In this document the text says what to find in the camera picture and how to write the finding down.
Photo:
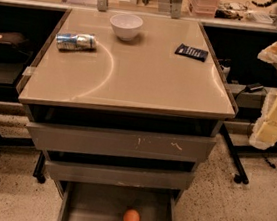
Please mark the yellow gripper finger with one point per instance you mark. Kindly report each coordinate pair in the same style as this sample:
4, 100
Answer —
269, 54
265, 129

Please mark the orange fruit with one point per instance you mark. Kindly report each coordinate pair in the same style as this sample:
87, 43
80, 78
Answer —
131, 215

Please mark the top grey drawer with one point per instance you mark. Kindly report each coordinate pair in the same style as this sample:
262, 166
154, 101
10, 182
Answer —
125, 143

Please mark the grey drawer cabinet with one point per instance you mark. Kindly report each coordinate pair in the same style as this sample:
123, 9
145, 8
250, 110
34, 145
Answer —
140, 85

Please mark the open bottom grey drawer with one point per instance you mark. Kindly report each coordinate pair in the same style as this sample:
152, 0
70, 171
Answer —
96, 202

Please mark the black power adapter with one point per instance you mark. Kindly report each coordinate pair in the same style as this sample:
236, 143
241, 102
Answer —
254, 87

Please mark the dark blue snack packet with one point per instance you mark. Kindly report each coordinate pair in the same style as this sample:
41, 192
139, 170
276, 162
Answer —
190, 52

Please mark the pink stacked container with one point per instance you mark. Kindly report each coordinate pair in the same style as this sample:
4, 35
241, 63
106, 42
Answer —
203, 7

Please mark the white bowl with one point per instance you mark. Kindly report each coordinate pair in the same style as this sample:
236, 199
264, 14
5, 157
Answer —
126, 26

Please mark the crushed blue silver can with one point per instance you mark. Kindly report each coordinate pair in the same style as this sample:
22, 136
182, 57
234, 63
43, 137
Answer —
75, 42

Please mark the black table leg frame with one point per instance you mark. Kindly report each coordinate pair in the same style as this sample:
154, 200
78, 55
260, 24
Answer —
237, 151

